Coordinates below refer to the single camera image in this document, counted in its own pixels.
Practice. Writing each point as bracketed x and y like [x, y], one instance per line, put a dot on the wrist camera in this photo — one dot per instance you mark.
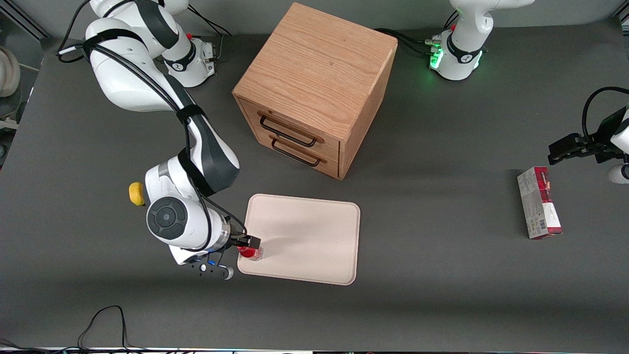
[214, 269]
[619, 174]

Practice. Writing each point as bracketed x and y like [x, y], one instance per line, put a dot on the yellow lemon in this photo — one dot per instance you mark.
[135, 193]

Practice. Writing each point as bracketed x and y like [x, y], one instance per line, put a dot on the red and grey carton box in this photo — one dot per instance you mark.
[538, 204]

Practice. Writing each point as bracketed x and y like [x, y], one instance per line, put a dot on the beige plastic tray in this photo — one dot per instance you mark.
[304, 239]

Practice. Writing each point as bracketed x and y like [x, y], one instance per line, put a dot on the black metal frame bar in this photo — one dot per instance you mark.
[24, 19]

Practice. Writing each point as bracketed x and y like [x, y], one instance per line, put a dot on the wooden drawer cabinet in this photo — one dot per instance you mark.
[319, 69]

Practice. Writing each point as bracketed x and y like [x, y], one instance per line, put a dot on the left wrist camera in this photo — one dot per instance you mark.
[619, 174]

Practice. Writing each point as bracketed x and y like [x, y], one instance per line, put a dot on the white round background object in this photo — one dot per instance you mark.
[7, 71]

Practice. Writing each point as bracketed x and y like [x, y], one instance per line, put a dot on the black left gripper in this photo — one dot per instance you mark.
[597, 144]

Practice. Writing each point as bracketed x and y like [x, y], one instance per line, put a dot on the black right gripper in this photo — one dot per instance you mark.
[240, 241]

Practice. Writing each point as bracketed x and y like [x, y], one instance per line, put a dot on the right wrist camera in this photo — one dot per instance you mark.
[214, 269]

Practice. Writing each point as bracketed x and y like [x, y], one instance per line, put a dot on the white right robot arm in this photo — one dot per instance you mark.
[128, 73]

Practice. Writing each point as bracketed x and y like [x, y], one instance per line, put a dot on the red coke bottle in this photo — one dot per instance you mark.
[249, 253]

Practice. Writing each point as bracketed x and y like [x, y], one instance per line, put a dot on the wooden drawer front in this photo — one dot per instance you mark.
[324, 164]
[314, 135]

